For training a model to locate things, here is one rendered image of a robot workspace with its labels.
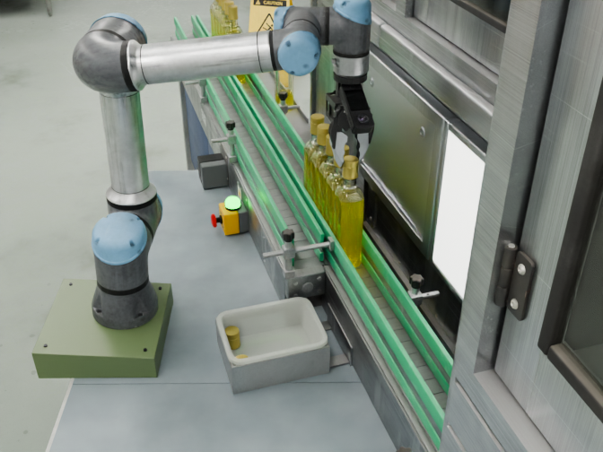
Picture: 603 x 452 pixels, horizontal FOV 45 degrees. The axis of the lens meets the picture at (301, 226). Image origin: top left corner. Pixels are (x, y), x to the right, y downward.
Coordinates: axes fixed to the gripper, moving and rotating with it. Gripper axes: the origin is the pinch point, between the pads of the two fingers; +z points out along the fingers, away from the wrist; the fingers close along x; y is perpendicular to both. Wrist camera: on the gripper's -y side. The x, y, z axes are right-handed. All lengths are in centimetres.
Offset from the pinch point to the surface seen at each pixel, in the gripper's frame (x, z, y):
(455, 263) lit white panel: -12.1, 10.4, -28.7
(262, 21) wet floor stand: -68, 79, 339
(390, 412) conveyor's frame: 6, 33, -42
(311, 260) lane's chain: 7.9, 27.4, 3.0
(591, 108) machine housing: 21, -56, -95
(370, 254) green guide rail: -3.1, 21.2, -6.8
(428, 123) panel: -12.6, -12.2, -10.5
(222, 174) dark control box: 17, 36, 65
